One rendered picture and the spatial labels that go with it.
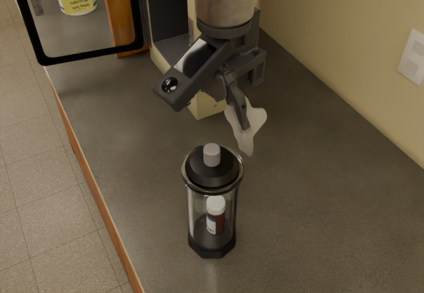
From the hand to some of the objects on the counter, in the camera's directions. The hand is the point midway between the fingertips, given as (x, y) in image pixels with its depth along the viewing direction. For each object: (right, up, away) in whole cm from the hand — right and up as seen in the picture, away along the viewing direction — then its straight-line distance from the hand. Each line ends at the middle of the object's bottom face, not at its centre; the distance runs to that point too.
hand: (211, 134), depth 69 cm
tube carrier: (0, -21, +20) cm, 29 cm away
